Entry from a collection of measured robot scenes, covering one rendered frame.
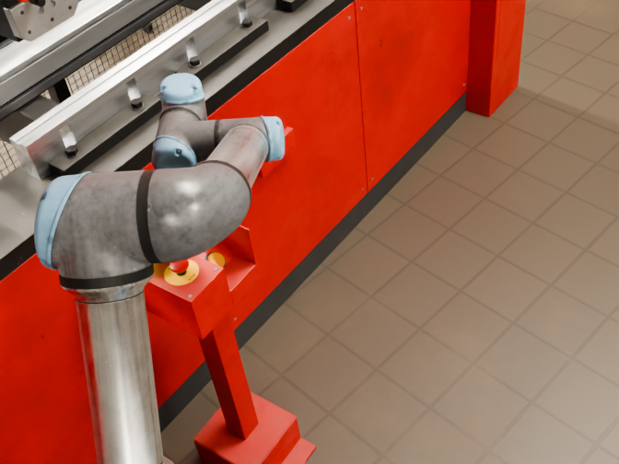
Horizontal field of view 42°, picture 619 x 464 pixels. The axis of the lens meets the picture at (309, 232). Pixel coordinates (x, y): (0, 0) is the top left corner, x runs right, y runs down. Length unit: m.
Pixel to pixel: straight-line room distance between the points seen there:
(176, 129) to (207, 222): 0.42
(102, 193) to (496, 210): 2.04
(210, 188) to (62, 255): 0.19
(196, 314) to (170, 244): 0.68
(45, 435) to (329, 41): 1.27
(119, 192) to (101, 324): 0.17
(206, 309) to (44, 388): 0.48
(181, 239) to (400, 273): 1.74
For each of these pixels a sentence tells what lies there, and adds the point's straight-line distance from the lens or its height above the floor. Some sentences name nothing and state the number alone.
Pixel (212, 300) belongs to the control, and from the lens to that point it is 1.65.
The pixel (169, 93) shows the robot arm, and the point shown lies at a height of 1.19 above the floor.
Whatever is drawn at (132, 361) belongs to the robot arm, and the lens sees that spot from 1.03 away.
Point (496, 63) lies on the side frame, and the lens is 3.15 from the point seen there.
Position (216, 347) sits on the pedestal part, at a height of 0.52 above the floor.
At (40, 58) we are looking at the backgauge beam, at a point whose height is 0.97.
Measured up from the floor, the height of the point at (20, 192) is 0.88.
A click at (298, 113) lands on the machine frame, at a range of 2.26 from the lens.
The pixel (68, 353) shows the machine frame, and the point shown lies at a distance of 1.93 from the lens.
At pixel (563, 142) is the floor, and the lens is 3.16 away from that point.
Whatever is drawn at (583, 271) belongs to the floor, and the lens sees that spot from 2.69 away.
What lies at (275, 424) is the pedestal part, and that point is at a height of 0.12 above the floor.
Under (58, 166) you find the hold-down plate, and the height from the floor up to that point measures 0.90.
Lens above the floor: 1.95
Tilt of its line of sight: 44 degrees down
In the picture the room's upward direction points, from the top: 8 degrees counter-clockwise
